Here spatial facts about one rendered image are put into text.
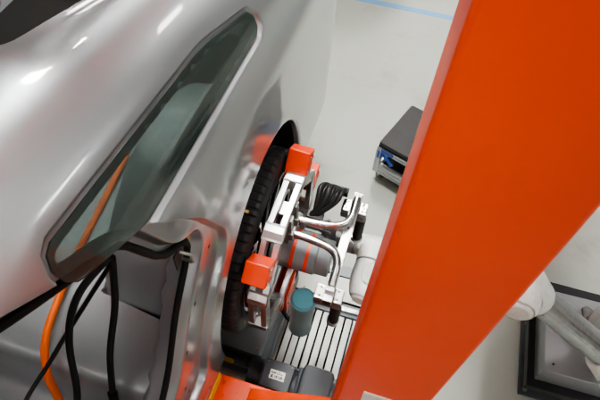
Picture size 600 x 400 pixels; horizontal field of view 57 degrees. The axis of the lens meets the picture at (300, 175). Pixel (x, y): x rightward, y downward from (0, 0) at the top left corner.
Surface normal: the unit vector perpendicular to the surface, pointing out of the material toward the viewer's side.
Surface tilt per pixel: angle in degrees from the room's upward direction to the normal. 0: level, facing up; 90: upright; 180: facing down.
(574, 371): 2
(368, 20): 0
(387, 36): 0
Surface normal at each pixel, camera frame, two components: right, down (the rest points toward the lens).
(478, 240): -0.29, 0.76
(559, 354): 0.01, -0.62
